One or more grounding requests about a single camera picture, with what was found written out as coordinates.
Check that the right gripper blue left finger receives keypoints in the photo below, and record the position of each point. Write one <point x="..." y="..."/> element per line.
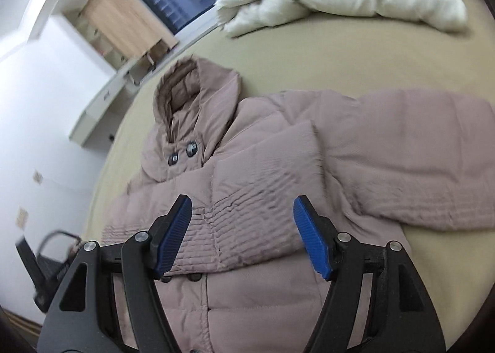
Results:
<point x="167" y="234"/>

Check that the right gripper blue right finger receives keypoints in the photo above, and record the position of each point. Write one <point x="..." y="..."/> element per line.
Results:
<point x="319" y="238"/>

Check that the mauve puffer jacket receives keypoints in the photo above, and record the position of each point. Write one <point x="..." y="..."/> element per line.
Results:
<point x="242" y="281"/>

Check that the folding metal stool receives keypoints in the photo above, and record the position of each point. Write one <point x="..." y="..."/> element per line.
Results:
<point x="149" y="59"/>

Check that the beige left curtain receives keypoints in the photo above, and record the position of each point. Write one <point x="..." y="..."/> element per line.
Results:
<point x="130" y="26"/>

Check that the black wire chair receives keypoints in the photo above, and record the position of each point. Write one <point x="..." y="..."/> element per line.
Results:
<point x="45" y="272"/>

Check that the white wall desk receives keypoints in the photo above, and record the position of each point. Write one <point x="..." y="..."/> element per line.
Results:
<point x="115" y="96"/>

